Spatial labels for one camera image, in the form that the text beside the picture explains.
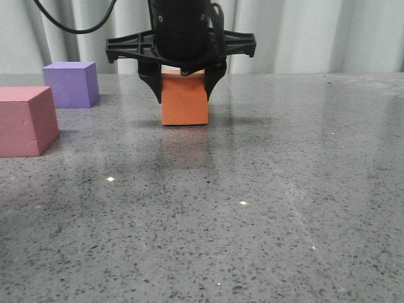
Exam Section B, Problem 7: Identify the pink foam cube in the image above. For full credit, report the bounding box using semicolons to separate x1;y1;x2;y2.
1;86;60;157

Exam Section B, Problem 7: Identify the purple foam cube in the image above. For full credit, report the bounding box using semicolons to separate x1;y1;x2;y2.
42;62;100;109

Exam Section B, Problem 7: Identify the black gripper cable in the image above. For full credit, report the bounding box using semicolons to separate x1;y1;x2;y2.
33;0;118;35

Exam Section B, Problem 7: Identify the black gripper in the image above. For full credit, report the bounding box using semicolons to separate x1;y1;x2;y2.
106;1;255;103

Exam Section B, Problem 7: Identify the orange foam cube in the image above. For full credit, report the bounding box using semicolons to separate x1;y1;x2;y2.
161;70;208;126

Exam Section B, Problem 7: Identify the grey-green curtain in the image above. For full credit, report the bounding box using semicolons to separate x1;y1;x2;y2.
1;1;403;74

